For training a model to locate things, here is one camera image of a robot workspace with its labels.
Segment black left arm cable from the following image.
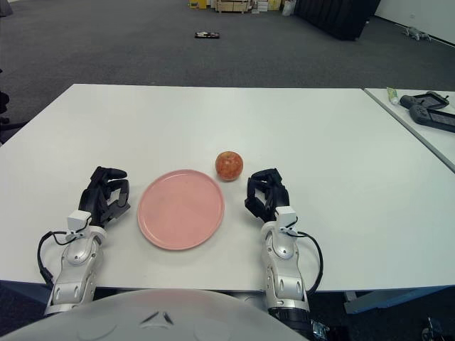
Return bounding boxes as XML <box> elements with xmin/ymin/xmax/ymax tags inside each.
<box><xmin>37</xmin><ymin>230</ymin><xmax>72</xmax><ymax>286</ymax></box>

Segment grey robot torso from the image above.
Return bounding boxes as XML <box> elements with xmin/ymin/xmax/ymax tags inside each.
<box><xmin>0</xmin><ymin>288</ymin><xmax>314</xmax><ymax>341</ymax></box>

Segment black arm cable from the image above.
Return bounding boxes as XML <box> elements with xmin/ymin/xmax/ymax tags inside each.
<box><xmin>37</xmin><ymin>230</ymin><xmax>72</xmax><ymax>286</ymax></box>
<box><xmin>284</xmin><ymin>227</ymin><xmax>325</xmax><ymax>294</ymax></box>

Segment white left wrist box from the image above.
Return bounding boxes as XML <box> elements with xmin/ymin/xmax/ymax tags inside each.
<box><xmin>67</xmin><ymin>210</ymin><xmax>92</xmax><ymax>234</ymax></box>

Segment pink round plate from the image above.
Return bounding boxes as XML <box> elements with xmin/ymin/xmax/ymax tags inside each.
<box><xmin>136</xmin><ymin>169</ymin><xmax>226</xmax><ymax>251</ymax></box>

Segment black curtain partition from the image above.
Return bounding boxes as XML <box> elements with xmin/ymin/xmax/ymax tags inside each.
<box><xmin>294</xmin><ymin>0</ymin><xmax>380</xmax><ymax>41</ymax></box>

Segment red yellow apple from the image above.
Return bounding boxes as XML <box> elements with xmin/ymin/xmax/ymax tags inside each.
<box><xmin>215</xmin><ymin>151</ymin><xmax>245</xmax><ymax>183</ymax></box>

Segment white side table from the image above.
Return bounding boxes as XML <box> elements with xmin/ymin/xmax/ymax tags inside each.
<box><xmin>363</xmin><ymin>87</ymin><xmax>455</xmax><ymax>173</ymax></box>

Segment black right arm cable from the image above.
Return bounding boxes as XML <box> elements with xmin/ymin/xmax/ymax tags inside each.
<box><xmin>284</xmin><ymin>227</ymin><xmax>325</xmax><ymax>294</ymax></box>

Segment wooden crate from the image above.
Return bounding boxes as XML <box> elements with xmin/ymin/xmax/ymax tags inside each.
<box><xmin>215</xmin><ymin>0</ymin><xmax>257</xmax><ymax>14</ymax></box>

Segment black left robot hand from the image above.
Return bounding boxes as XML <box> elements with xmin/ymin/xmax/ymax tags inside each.
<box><xmin>77</xmin><ymin>166</ymin><xmax>132</xmax><ymax>230</ymax></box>

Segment grey quadruped robot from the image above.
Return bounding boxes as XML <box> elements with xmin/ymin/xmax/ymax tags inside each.
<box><xmin>402</xmin><ymin>26</ymin><xmax>433</xmax><ymax>43</ymax></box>

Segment large black handheld controller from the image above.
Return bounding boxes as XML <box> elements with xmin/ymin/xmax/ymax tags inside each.
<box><xmin>408</xmin><ymin>105</ymin><xmax>455</xmax><ymax>134</ymax></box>

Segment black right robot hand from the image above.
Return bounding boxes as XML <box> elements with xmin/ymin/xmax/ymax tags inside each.
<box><xmin>243</xmin><ymin>168</ymin><xmax>291</xmax><ymax>224</ymax></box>

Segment black office chair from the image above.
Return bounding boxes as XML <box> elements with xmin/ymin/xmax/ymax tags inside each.
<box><xmin>0</xmin><ymin>67</ymin><xmax>28</xmax><ymax>145</ymax></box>

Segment small black handheld controller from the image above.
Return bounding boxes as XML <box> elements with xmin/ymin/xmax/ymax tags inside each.
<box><xmin>398</xmin><ymin>91</ymin><xmax>449</xmax><ymax>110</ymax></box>

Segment stacked cardboard boxes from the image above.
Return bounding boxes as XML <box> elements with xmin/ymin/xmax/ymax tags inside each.
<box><xmin>256</xmin><ymin>0</ymin><xmax>285</xmax><ymax>13</ymax></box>

